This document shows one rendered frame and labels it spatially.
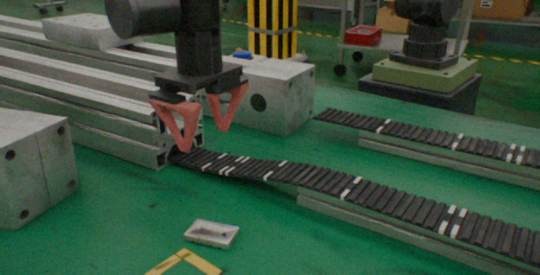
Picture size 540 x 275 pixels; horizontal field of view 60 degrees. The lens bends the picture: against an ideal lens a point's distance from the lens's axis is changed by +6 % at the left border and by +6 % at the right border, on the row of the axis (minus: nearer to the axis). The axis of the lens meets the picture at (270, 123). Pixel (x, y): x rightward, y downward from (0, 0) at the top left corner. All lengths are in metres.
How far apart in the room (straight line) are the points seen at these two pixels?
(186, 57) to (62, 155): 0.18
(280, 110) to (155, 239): 0.30
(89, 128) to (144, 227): 0.24
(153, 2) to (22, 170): 0.22
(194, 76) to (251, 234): 0.20
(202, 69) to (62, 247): 0.24
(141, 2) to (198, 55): 0.09
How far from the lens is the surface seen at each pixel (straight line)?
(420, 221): 0.48
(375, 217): 0.51
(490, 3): 5.42
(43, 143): 0.57
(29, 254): 0.53
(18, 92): 0.82
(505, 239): 0.49
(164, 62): 0.83
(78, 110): 0.71
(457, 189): 0.62
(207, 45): 0.55
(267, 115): 0.72
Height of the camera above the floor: 1.07
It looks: 23 degrees down
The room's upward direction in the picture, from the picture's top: straight up
